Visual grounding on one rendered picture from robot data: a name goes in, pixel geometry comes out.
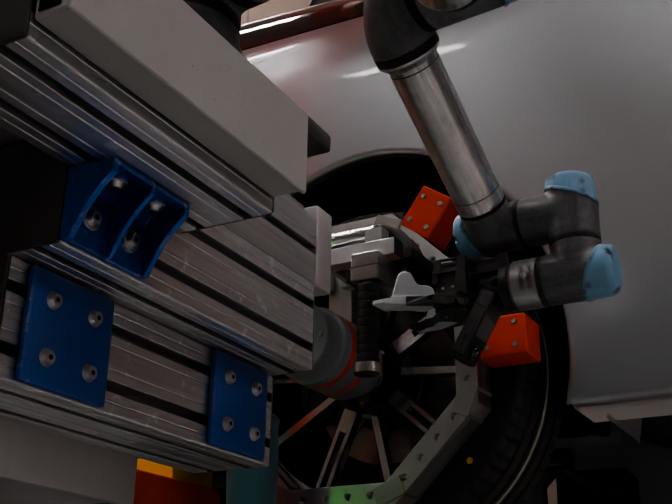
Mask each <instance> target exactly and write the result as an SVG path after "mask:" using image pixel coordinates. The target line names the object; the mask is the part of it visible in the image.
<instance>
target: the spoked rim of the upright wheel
mask: <svg viewBox="0 0 672 504"><path fill-rule="evenodd" d="M393 262H395V263H396V264H397V265H399V266H400V267H401V272H409V273H411V274H412V276H413V278H414V280H415V282H416V283H417V284H418V285H427V286H430V287H432V288H433V290H435V287H434V286H433V285H432V274H431V275H425V276H418V275H417V274H416V273H414V272H413V271H412V270H410V269H409V268H408V267H406V266H405V265H404V264H402V263H401V262H400V261H398V260H394V261H393ZM315 305H316V306H317V307H322V308H326V309H329V295H325V296H317V297H315ZM396 313H397V311H387V312H384V313H383V315H382V318H381V321H380V324H379V350H380V353H381V356H382V363H383V364H384V365H386V367H387V368H388V370H389V382H388V384H387V386H386V388H385V389H384V390H383V391H381V392H380V393H378V394H369V393H366V394H365V395H363V396H361V397H358V398H353V399H349V400H335V399H332V398H330V397H328V398H327V399H326V400H324V401H323V402H322V403H321V404H319V405H318V406H317V407H316V408H314V409H313V410H312V411H311V412H309V413H308V414H307V415H306V414H303V413H302V412H301V406H302V386H303V385H300V384H299V383H296V382H294V381H292V380H291V379H290V378H288V377H287V376H286V375H285V374H283V375H276V376H272V378H273V405H272V413H273V414H275V415H276V416H277V417H278V418H279V419H280V423H279V427H278V436H279V463H280V465H281V466H282V467H283V468H284V469H285V470H286V471H287V473H288V474H289V475H290V476H291V477H292V478H293V479H294V481H295V482H296V483H297V484H298V485H299V486H300V487H301V489H309V488H322V487H334V486H342V485H341V483H340V482H339V478H340V476H341V473H342V470H343V467H344V465H345V462H346V459H347V457H348V454H349V451H350V448H351V446H352V443H353V440H354V438H355V435H356V432H357V429H358V427H359V424H360V421H361V419H362V418H365V419H370V420H371V423H372V427H373V432H374V437H375V441H376V446H377V451H378V456H379V460H380V465H381V470H382V475H383V479H384V482H386V481H387V480H388V479H389V477H390V476H391V475H392V474H393V473H394V466H393V462H392V457H391V453H390V448H389V443H388V439H387V434H386V430H385V425H384V420H383V418H385V417H388V416H390V415H392V414H393V413H395V412H396V411H398V412H399V413H400V414H401V415H403V416H404V417H405V418H406V419H407V420H409V421H410V422H411V423H412V424H414V425H415V426H416V427H417V428H418V429H420V430H421V431H422V432H423V433H424V434H425V433H426V432H427V431H428V430H429V429H430V428H429V427H428V426H427V425H426V424H425V423H423V422H422V421H421V420H420V419H418V418H417V417H416V416H415V415H414V414H412V413H411V412H412V411H413V409H414V410H415V411H416V412H417V413H419V414H420V415H421V416H422V417H423V418H425V419H426V420H427V421H428V422H430V423H431V424H432V425H433V424H434V422H435V421H436V420H437V418H436V417H434V416H433V415H432V414H431V413H429V412H428V411H427V410H426V409H425V408H423V407H422V406H421V405H420V404H418V403H417V402H416V401H415V400H413V399H412V398H411V397H410V396H409V395H410V392H411V390H412V386H413V381H414V378H428V377H455V376H456V374H455V365H437V366H414V367H413V364H412V361H411V358H410V356H409V355H408V354H409V353H411V352H412V351H413V350H414V349H416V348H417V347H418V346H420V345H421V344H422V343H423V342H425V341H426V340H427V339H428V338H430V337H431V336H432V335H433V334H435V333H436V332H437V331H438V330H436V331H428V332H419V333H418V332H415V331H413V330H411V329H408V330H406V331H405V332H404V333H403V334H401V335H400V336H399V337H398V338H396V339H395V340H394V341H392V340H391V339H389V338H388V335H389V332H390V330H391V327H392V324H393V321H394V319H395V316H396ZM395 359H396V363H395ZM362 401H363V402H365V403H367V404H368V407H367V408H361V407H360V405H359V404H360V402H362ZM338 405H340V406H341V407H342V408H343V409H344V410H343V413H342V416H341V418H340V421H339V424H338V426H337V429H336V432H335V434H334V437H333V440H332V443H331V445H330V448H329V451H328V453H327V456H326V459H324V457H323V454H322V452H321V449H320V446H319V443H318V439H317V434H316V428H315V423H316V422H318V421H319V420H320V419H321V418H323V417H324V416H325V415H326V414H328V413H329V412H330V411H331V410H333V409H334V408H335V407H336V406H338Z"/></svg>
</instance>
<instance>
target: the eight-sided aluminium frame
mask: <svg viewBox="0 0 672 504"><path fill-rule="evenodd" d="M402 221H403V220H401V219H398V218H397V217H396V216H395V215H393V214H387V215H377V217H373V218H368V219H364V220H359V221H354V222H350V223H345V224H341V225H336V226H332V227H331V235H333V234H336V233H340V232H345V231H350V230H354V229H359V228H364V227H368V226H373V225H378V224H387V225H390V226H392V227H394V228H397V229H400V230H402V231H403V232H404V233H406V234H407V236H408V237H409V238H411V239H412V240H414V241H415V243H416V244H417V245H418V247H419V248H420V250H421V252H422V254H423V256H424V257H426V258H427V259H428V260H429V261H431V262H432V263H433V261H435V260H440V259H446V258H448V257H447V256H445V255H444V254H443V253H441V252H440V251H439V250H438V249H436V248H435V247H434V246H433V245H431V244H430V243H429V242H428V241H426V240H425V239H424V238H422V237H421V236H420V235H418V234H417V233H415V232H414V231H412V230H410V229H408V228H406V227H404V226H402V225H401V223H402ZM455 374H456V397H455V398H454V399H453V400H452V402H451V403H450V404H449V405H448V407H447V408H446V409H445V410H444V411H443V413H442V414H441V415H440V416H439V418H438V419H437V420H436V421H435V422H434V424H433V425H432V426H431V427H430V429H429V430H428V431H427V432H426V433H425V435H424V436H423V437H422V438H421V440H420V441H419V442H418V443H417V444H416V446H415V447H414V448H413V449H412V451H411V452H410V453H409V454H408V455H407V457H406V458H405V459H404V460H403V462H402V463H401V464H400V465H399V466H398V468H397V469H396V470H395V471H394V473H393V474H392V475H391V476H390V477H389V479H388V480H387V481H386V482H383V483H371V484H359V485H346V486H334V487H322V488H309V489H301V487H300V486H299V485H298V484H297V483H296V482H295V481H294V479H293V478H292V477H291V476H290V475H289V474H288V473H287V471H286V470H285V469H284V468H283V467H282V466H281V465H280V463H279V462H278V484H277V497H276V504H415V503H416V501H418V500H420V499H421V495H422V494H423V493H424V492H425V490H426V489H427V488H428V487H429V486H430V484H431V483H432V482H433V481H434V479H435V478H436V477H437V476H438V475H439V473H440V472H441V471H442V470H443V469H444V467H445V466H446V465H447V464H448V462H449V461H450V460H451V459H452V458H453V456H454V455H455V454H456V453H457V452H458V450H459V449H460V448H461V447H462V445H463V444H464V443H465V442H466V441H467V439H468V438H469V437H470V436H471V434H472V433H473V432H474V431H475V430H476V428H477V427H478V426H479V425H480V424H483V421H484V419H485V417H486V416H487V415H488V414H489V413H490V411H491V397H492V393H491V392H490V371H489V365H488V364H486V363H485V362H483V361H482V360H480V359H479V360H478V362H477V364H476V366H475V367H469V366H467V365H465V364H462V363H460V362H459V361H458V360H456V359H455Z"/></svg>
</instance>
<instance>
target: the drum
mask: <svg viewBox="0 0 672 504"><path fill-rule="evenodd" d="M356 348H357V325H355V324H354V323H352V322H350V321H348V320H346V319H345V318H343V317H342V316H340V315H338V314H336V313H334V312H333V311H331V310H329V309H326V308H322V307H317V306H316V305H315V308H314V352H313V370H311V371H306V372H298V373H291V374H285V375H286V376H287V377H288V378H290V379H291V380H292V381H294V382H296V383H299V384H300V385H303V386H305V387H307V388H310V389H312V390H314V391H316V392H318V393H321V394H323V395H325V396H328V397H330V398H332V399H335V400H349V399H353V398H358V397H361V396H363V395H365V394H366V393H368V392H369V391H370V390H372V388H373V387H374V386H375V385H376V383H377V382H378V380H379V378H380V376H379V377H374V378H362V377H357V376H355V375H354V363H356V357H357V354H356Z"/></svg>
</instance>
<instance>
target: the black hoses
mask: <svg viewBox="0 0 672 504"><path fill-rule="evenodd" d="M377 226H378V227H380V226H382V227H383V228H384V229H386V230H387V231H388V232H389V238H390V237H396V238H397V239H399V240H400V241H401V242H402V243H403V258H402V259H399V260H398V261H400V262H401V263H402V264H404V265H405V266H406V267H408V268H409V269H410V270H412V271H413V272H414V273H416V274H417V275H418V276H425V275H431V274H432V273H434V266H433V263H432V262H431V261H429V260H428V259H427V258H426V257H424V256H423V254H422V252H421V250H420V248H419V247H418V245H417V244H416V243H415V241H414V240H412V239H411V238H409V237H408V236H407V234H406V233H404V232H403V231H402V230H400V229H397V228H394V227H392V226H390V225H387V224H378V225H377ZM346 282H347V283H348V284H349V285H351V286H352V287H354V288H356V289H357V286H356V285H354V284H353V283H352V282H351V272H347V273H346Z"/></svg>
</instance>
